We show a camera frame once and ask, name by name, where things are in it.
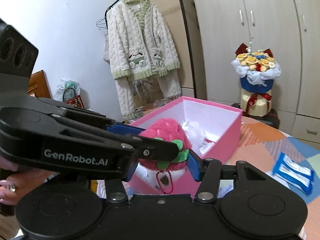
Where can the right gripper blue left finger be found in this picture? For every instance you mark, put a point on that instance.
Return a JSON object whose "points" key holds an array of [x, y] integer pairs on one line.
{"points": [[130, 172]]}

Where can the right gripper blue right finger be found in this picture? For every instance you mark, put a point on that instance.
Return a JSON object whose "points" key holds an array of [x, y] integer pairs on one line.
{"points": [[195, 166]]}

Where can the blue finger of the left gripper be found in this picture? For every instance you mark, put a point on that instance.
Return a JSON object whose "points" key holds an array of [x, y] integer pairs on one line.
{"points": [[154, 149], [124, 129]]}

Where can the pink strawberry plush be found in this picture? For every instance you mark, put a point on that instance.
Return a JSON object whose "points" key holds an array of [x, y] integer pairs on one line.
{"points": [[160, 175]]}

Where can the white tissue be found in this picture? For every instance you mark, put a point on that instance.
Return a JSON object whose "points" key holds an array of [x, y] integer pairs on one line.
{"points": [[194, 133]]}

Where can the left hand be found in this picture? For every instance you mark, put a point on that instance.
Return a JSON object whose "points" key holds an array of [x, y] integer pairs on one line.
{"points": [[17, 185]]}

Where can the red gift bag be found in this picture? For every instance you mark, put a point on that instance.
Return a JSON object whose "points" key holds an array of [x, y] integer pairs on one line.
{"points": [[74, 99]]}

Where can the pink storage box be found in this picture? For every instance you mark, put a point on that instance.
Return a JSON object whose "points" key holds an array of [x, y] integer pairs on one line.
{"points": [[213, 130]]}

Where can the colourful patchwork table mat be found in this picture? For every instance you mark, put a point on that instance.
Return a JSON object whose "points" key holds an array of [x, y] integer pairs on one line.
{"points": [[261, 145]]}

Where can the cream fluffy cardigan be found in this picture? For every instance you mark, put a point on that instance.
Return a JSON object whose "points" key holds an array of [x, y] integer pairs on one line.
{"points": [[140, 42]]}

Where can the blue tissue pack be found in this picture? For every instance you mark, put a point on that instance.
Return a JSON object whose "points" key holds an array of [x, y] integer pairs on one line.
{"points": [[294, 174]]}

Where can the flower bouquet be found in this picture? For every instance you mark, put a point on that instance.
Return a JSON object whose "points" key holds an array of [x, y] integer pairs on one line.
{"points": [[257, 71]]}

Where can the beige wardrobe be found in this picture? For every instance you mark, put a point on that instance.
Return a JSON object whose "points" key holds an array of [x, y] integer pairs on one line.
{"points": [[208, 32]]}

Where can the black clothes rack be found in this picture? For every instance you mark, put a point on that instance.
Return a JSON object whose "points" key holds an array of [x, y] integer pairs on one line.
{"points": [[188, 45]]}

